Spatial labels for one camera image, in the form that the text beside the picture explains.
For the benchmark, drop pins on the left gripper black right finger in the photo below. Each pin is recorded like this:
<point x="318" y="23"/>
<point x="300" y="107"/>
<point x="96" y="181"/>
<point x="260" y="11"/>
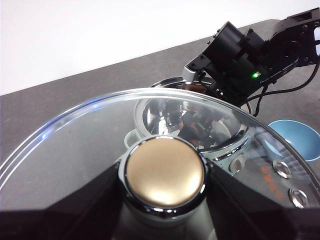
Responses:
<point x="262" y="220"/>

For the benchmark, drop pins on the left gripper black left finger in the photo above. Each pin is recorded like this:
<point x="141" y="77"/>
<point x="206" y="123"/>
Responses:
<point x="57" y="225"/>

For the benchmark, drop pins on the glass lid with green knob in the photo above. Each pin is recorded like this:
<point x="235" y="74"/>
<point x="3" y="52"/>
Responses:
<point x="165" y="170"/>

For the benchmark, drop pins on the pale green electric steamer pot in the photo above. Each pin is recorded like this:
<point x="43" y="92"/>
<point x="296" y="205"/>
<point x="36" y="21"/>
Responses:
<point x="175" y="81"/>

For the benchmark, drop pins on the blue bowl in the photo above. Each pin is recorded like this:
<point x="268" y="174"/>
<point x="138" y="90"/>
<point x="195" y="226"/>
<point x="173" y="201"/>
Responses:
<point x="295" y="135"/>

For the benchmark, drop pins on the pale grey camera box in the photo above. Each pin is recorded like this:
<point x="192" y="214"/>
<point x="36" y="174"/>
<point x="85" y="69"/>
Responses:
<point x="191" y="72"/>

